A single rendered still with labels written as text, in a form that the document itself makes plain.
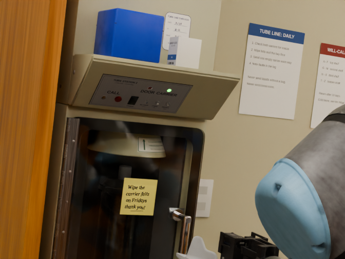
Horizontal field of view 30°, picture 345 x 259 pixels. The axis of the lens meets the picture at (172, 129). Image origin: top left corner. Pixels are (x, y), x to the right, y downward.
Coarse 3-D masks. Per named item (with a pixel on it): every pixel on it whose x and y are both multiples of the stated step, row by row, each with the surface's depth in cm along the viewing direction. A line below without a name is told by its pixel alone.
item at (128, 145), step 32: (96, 128) 128; (128, 128) 131; (160, 128) 135; (192, 128) 138; (96, 160) 129; (128, 160) 132; (160, 160) 135; (192, 160) 139; (96, 192) 130; (160, 192) 136; (192, 192) 139; (96, 224) 130; (128, 224) 133; (160, 224) 137; (192, 224) 140; (96, 256) 131; (128, 256) 134; (160, 256) 138
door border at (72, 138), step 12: (72, 120) 126; (72, 132) 126; (72, 144) 126; (72, 156) 127; (72, 168) 127; (72, 180) 127; (60, 192) 126; (60, 216) 127; (60, 228) 127; (60, 240) 127; (60, 252) 127
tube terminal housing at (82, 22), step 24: (72, 0) 128; (96, 0) 127; (120, 0) 129; (144, 0) 131; (168, 0) 134; (192, 0) 136; (216, 0) 139; (72, 24) 127; (96, 24) 127; (192, 24) 137; (216, 24) 139; (72, 48) 126; (144, 120) 134; (168, 120) 137; (192, 120) 139; (48, 168) 134; (48, 192) 132; (48, 216) 131; (48, 240) 130
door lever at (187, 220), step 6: (180, 210) 138; (174, 216) 138; (180, 216) 136; (186, 216) 134; (186, 222) 134; (186, 228) 134; (180, 234) 135; (186, 234) 134; (180, 240) 135; (186, 240) 134; (180, 246) 134; (186, 246) 134; (180, 252) 134; (186, 252) 135
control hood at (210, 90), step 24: (72, 72) 125; (96, 72) 118; (120, 72) 120; (144, 72) 122; (168, 72) 123; (192, 72) 125; (216, 72) 128; (72, 96) 124; (192, 96) 130; (216, 96) 132
